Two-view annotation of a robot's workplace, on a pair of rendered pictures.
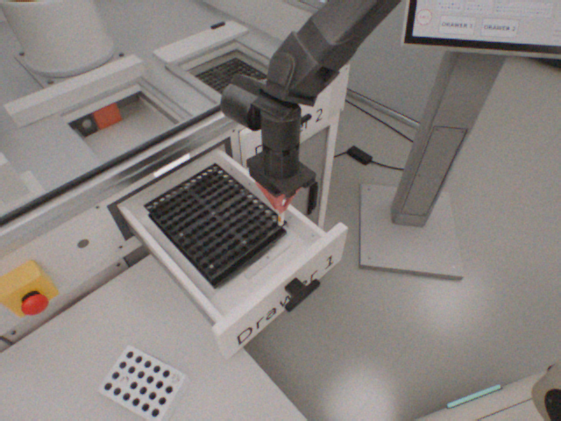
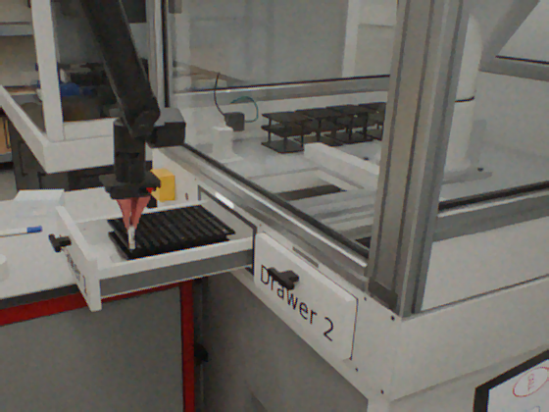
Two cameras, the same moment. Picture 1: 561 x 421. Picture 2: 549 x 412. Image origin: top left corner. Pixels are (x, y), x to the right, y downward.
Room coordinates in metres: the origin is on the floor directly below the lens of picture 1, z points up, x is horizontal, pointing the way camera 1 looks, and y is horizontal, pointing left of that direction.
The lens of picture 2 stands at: (0.89, -0.91, 1.37)
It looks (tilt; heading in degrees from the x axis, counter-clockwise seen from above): 24 degrees down; 108
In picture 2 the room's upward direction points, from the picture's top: straight up
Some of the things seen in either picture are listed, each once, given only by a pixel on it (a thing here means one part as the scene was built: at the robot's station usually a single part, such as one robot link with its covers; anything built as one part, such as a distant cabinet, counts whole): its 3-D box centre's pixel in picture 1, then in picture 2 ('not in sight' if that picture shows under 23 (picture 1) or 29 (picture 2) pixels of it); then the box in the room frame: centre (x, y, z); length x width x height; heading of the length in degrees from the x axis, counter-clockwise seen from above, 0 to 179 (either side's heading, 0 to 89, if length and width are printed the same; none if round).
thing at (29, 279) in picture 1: (26, 289); (161, 184); (0.30, 0.44, 0.88); 0.07 x 0.05 x 0.07; 133
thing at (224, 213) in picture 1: (216, 223); (170, 238); (0.45, 0.13, 0.87); 0.22 x 0.18 x 0.06; 43
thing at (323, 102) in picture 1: (287, 125); (298, 290); (0.76, -0.02, 0.87); 0.29 x 0.02 x 0.11; 133
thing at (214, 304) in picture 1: (213, 222); (174, 240); (0.46, 0.14, 0.86); 0.40 x 0.26 x 0.06; 43
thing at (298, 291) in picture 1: (297, 289); (61, 241); (0.29, -0.03, 0.91); 0.07 x 0.04 x 0.01; 133
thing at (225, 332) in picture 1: (286, 288); (75, 254); (0.31, -0.01, 0.87); 0.29 x 0.02 x 0.11; 133
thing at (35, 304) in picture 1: (33, 303); not in sight; (0.28, 0.42, 0.88); 0.04 x 0.03 x 0.04; 133
